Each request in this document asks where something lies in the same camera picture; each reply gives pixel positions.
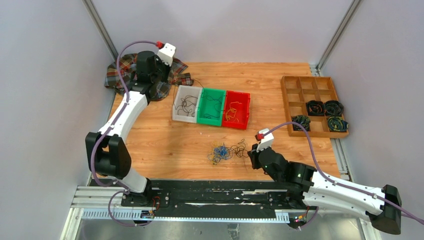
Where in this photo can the aluminium corner post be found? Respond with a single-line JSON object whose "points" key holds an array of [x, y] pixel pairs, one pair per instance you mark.
{"points": [[352, 9], [98, 22]]}

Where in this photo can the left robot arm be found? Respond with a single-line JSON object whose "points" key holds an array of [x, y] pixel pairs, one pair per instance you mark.
{"points": [[106, 149]]}

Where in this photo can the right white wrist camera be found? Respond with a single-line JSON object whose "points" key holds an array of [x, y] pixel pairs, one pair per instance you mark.
{"points": [[265, 139]]}

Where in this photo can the left aluminium corner post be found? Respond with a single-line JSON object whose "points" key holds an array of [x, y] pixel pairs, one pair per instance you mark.
{"points": [[98, 22]]}

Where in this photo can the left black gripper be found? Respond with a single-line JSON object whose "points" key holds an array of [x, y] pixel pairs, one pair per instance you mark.
{"points": [[159, 61]]}

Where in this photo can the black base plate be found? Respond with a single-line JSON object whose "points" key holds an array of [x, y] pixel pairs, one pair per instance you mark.
{"points": [[210, 200]]}

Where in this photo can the white plastic bin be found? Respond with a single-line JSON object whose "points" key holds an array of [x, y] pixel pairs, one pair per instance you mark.
{"points": [[186, 103]]}

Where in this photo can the plaid flannel shirt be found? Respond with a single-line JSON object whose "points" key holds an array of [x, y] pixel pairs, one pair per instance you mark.
{"points": [[176, 76]]}

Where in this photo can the green plastic bin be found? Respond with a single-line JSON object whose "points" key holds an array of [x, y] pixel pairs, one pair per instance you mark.
{"points": [[211, 107]]}

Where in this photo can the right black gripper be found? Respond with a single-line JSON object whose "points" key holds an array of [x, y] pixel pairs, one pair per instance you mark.
{"points": [[253, 155]]}

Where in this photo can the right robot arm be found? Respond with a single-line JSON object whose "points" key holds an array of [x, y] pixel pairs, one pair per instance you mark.
{"points": [[307, 187]]}

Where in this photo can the right aluminium corner post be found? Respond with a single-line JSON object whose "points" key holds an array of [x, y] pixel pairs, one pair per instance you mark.
{"points": [[352, 9]]}

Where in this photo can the cable ball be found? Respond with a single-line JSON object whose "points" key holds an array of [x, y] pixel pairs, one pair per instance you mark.
{"points": [[219, 152]]}

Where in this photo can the red plastic bin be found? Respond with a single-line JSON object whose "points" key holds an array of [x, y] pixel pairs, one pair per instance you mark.
{"points": [[236, 110]]}

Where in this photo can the aluminium frame rail front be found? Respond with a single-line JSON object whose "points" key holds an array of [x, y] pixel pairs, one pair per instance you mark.
{"points": [[89, 219]]}

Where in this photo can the wooden compartment tray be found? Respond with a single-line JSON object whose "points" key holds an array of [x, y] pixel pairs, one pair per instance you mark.
{"points": [[312, 101]]}

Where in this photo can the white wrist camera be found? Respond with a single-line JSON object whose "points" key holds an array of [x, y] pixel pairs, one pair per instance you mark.
{"points": [[265, 139], [167, 53]]}

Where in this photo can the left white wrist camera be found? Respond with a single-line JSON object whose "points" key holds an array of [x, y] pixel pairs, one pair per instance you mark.
{"points": [[167, 53]]}

